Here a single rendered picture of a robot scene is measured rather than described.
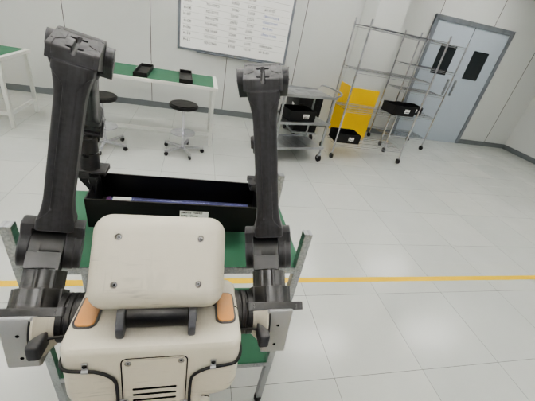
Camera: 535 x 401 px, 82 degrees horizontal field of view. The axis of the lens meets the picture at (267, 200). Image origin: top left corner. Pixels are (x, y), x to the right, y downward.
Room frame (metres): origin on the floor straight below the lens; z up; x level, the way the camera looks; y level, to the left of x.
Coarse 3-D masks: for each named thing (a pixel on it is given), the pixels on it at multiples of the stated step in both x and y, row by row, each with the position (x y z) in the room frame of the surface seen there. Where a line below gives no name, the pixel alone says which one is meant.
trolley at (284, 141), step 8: (288, 88) 4.29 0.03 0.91; (296, 88) 4.41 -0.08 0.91; (304, 88) 4.53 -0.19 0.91; (312, 88) 4.61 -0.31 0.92; (288, 96) 3.86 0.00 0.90; (296, 96) 3.92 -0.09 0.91; (304, 96) 3.98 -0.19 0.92; (312, 96) 4.04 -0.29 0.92; (320, 96) 4.10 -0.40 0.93; (328, 96) 4.31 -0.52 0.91; (280, 112) 3.86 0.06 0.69; (280, 120) 3.86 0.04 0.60; (320, 120) 4.38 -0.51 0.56; (328, 120) 4.24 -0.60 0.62; (280, 136) 4.39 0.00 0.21; (288, 136) 4.46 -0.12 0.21; (296, 136) 4.53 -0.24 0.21; (304, 136) 4.61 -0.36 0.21; (280, 144) 4.06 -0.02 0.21; (288, 144) 4.12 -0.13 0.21; (296, 144) 4.19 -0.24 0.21; (304, 144) 4.25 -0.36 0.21; (312, 144) 4.32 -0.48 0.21; (320, 152) 4.25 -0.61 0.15
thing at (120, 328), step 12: (120, 312) 0.29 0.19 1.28; (132, 312) 0.30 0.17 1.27; (144, 312) 0.30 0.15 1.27; (156, 312) 0.31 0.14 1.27; (168, 312) 0.31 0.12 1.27; (180, 312) 0.32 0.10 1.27; (192, 312) 0.32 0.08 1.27; (120, 324) 0.28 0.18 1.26; (132, 324) 0.29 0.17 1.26; (144, 324) 0.30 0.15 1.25; (156, 324) 0.30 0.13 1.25; (168, 324) 0.31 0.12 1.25; (180, 324) 0.31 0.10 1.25; (192, 324) 0.31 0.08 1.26; (120, 336) 0.27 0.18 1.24
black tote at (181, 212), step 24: (96, 192) 0.86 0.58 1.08; (120, 192) 0.94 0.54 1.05; (144, 192) 0.96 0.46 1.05; (168, 192) 0.98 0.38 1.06; (192, 192) 1.01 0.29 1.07; (216, 192) 1.03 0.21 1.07; (240, 192) 1.06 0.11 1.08; (96, 216) 0.77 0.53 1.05; (192, 216) 0.85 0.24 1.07; (216, 216) 0.87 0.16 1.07; (240, 216) 0.89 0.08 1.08
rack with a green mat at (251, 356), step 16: (80, 192) 1.02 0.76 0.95; (80, 208) 0.91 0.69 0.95; (0, 224) 0.60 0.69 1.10; (16, 224) 0.62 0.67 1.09; (16, 240) 0.60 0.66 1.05; (240, 240) 0.92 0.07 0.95; (304, 240) 0.83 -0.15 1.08; (240, 256) 0.83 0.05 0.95; (304, 256) 0.84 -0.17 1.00; (16, 272) 0.59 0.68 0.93; (80, 272) 0.64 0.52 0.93; (224, 272) 0.76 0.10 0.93; (240, 272) 0.78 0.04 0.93; (288, 272) 0.83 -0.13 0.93; (240, 288) 1.24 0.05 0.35; (256, 352) 0.87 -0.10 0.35; (272, 352) 0.84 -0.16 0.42; (48, 368) 0.59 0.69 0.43; (64, 384) 0.61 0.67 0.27; (64, 400) 0.59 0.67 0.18; (256, 400) 0.83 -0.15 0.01
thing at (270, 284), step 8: (256, 272) 0.48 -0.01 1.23; (264, 272) 0.47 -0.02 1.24; (272, 272) 0.47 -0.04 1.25; (280, 272) 0.48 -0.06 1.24; (256, 280) 0.47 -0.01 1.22; (264, 280) 0.46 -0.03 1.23; (272, 280) 0.46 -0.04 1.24; (280, 280) 0.47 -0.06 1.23; (256, 288) 0.45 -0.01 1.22; (264, 288) 0.44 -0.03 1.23; (272, 288) 0.44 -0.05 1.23; (280, 288) 0.45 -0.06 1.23; (288, 288) 0.47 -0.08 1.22; (256, 296) 0.44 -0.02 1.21; (264, 296) 0.43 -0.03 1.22; (272, 296) 0.43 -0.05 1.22; (280, 296) 0.44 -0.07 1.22; (288, 296) 0.46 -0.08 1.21; (248, 304) 0.41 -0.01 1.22; (256, 304) 0.41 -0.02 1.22; (264, 304) 0.41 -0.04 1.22; (272, 304) 0.42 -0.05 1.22; (280, 304) 0.42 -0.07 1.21; (288, 304) 0.43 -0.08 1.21; (296, 304) 0.43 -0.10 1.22
